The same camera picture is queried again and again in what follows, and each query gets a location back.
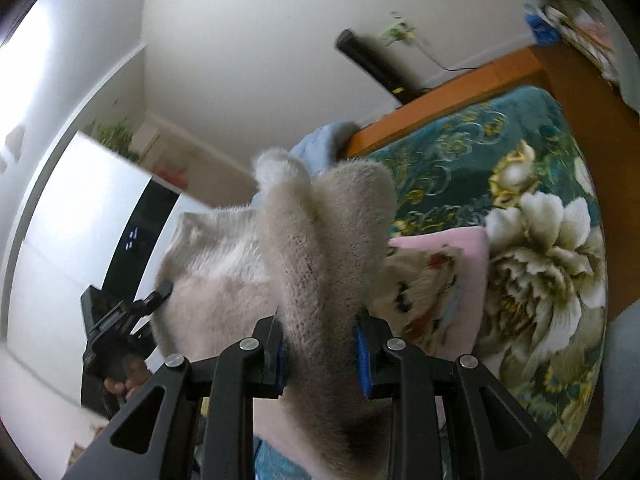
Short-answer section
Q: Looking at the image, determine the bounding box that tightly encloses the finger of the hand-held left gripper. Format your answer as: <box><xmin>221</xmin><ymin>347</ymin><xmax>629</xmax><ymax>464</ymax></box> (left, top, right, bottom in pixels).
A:
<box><xmin>131</xmin><ymin>281</ymin><xmax>175</xmax><ymax>314</ymax></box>

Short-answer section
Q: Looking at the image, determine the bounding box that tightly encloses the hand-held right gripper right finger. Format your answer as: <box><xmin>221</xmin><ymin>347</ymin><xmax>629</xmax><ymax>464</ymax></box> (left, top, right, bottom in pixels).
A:
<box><xmin>352</xmin><ymin>312</ymin><xmax>581</xmax><ymax>480</ymax></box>

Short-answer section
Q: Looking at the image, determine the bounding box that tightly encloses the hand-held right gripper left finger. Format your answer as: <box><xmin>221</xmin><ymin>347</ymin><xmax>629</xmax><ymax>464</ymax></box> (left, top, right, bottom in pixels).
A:
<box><xmin>62</xmin><ymin>316</ymin><xmax>289</xmax><ymax>480</ymax></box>

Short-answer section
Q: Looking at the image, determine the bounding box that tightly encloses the beige fuzzy printed sweater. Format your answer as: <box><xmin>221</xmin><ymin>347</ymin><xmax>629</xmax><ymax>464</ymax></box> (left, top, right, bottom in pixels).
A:
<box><xmin>150</xmin><ymin>147</ymin><xmax>401</xmax><ymax>480</ymax></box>

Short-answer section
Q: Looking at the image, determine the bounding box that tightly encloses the person's left hand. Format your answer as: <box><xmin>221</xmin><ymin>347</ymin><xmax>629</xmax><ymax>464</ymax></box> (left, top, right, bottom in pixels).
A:
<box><xmin>102</xmin><ymin>357</ymin><xmax>153</xmax><ymax>403</ymax></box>

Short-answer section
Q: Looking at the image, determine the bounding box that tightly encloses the white wardrobe with black stripe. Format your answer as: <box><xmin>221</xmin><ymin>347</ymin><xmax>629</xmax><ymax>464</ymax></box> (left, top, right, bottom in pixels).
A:
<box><xmin>0</xmin><ymin>130</ymin><xmax>216</xmax><ymax>413</ymax></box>

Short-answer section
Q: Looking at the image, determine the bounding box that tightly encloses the pink floral folded cloth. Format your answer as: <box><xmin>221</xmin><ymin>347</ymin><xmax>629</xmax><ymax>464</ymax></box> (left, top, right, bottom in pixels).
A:
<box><xmin>372</xmin><ymin>225</ymin><xmax>490</xmax><ymax>358</ymax></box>

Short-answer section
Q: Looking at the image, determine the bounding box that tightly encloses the green plant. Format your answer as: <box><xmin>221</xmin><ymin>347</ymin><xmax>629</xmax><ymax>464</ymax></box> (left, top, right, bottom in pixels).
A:
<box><xmin>94</xmin><ymin>117</ymin><xmax>142</xmax><ymax>162</ymax></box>

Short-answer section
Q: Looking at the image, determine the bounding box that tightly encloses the teal floral bed sheet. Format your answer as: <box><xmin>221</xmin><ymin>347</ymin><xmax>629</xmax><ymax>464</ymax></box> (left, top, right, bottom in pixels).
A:
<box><xmin>252</xmin><ymin>85</ymin><xmax>608</xmax><ymax>480</ymax></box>

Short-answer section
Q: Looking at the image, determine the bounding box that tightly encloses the blue floral quilt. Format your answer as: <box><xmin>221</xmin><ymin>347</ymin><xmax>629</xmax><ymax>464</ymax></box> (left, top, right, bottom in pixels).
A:
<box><xmin>250</xmin><ymin>121</ymin><xmax>360</xmax><ymax>206</ymax></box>

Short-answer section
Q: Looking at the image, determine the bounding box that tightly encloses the grey blue cloth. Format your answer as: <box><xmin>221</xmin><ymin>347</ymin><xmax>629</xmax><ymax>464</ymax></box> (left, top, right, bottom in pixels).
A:
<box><xmin>602</xmin><ymin>302</ymin><xmax>640</xmax><ymax>466</ymax></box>

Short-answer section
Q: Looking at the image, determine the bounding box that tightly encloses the blurred floral cloth pile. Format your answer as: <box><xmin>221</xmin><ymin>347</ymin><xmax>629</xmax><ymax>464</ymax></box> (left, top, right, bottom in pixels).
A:
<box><xmin>512</xmin><ymin>0</ymin><xmax>626</xmax><ymax>88</ymax></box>

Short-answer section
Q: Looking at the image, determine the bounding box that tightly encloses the black wall device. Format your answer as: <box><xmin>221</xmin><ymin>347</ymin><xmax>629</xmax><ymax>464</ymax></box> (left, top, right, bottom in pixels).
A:
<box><xmin>335</xmin><ymin>29</ymin><xmax>432</xmax><ymax>111</ymax></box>

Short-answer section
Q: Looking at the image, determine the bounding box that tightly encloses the black cable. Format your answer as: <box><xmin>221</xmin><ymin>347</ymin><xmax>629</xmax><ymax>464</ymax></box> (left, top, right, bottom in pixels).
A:
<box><xmin>414</xmin><ymin>37</ymin><xmax>488</xmax><ymax>73</ymax></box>

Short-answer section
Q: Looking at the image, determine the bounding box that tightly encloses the wooden bed frame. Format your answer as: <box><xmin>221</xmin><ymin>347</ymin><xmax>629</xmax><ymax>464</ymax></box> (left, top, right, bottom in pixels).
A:
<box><xmin>344</xmin><ymin>45</ymin><xmax>640</xmax><ymax>306</ymax></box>

